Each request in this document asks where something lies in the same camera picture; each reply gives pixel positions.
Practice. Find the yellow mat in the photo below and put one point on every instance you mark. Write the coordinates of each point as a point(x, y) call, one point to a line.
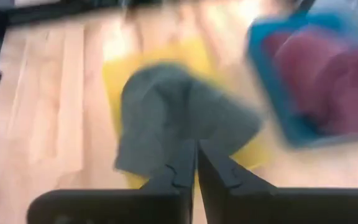
point(182, 51)

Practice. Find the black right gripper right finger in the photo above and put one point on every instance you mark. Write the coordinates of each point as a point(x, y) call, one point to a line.
point(259, 205)

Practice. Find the grey knit hat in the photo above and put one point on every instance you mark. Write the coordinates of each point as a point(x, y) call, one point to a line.
point(172, 115)

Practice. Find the pink knit hat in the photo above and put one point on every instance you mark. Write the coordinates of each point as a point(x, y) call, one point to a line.
point(322, 81)

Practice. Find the blue plastic bin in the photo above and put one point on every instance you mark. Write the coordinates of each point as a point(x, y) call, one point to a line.
point(266, 77)

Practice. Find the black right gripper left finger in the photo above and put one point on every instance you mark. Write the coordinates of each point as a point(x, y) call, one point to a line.
point(141, 205)

